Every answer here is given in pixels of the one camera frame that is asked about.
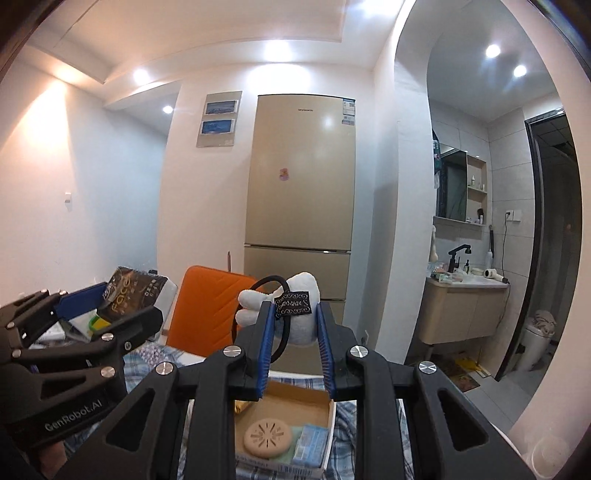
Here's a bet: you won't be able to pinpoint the dark brown tissue pack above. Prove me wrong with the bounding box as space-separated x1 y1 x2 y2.
97 266 168 323

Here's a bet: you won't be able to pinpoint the beige round silicone pad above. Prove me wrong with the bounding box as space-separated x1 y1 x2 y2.
242 418 293 459

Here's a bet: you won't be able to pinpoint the white plush toy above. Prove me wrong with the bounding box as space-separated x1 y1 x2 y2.
235 272 321 347

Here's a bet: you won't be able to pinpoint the light blue tissue pack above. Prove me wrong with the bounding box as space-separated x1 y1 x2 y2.
291 424 329 468

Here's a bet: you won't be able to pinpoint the blue gold cigarette pack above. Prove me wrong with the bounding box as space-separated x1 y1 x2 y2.
235 400 252 415

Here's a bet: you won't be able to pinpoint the green sticky note pad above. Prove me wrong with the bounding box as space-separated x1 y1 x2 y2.
274 426 304 465

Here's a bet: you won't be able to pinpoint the yellow green basket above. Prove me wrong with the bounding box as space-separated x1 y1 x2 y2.
88 315 111 333

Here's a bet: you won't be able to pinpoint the shallow cardboard box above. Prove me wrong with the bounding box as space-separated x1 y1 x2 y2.
235 379 335 479

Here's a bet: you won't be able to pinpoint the orange chair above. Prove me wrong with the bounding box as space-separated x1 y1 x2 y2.
166 266 256 357

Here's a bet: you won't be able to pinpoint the blue plaid blanket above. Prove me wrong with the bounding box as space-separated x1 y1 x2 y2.
64 343 417 480

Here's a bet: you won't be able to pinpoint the bathroom vanity cabinet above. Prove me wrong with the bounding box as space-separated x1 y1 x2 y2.
416 278 509 346

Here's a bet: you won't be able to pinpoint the black faucet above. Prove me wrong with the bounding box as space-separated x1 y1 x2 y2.
448 244 472 273

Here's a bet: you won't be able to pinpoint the beige refrigerator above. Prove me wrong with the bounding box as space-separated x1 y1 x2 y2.
245 94 356 322

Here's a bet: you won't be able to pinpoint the white hair dryer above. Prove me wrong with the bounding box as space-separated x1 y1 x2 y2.
483 268 509 284

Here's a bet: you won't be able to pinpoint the mirror cabinet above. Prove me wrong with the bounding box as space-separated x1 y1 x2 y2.
433 137 488 226

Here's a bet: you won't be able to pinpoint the wall electrical panels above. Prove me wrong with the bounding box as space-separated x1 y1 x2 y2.
197 91 242 148

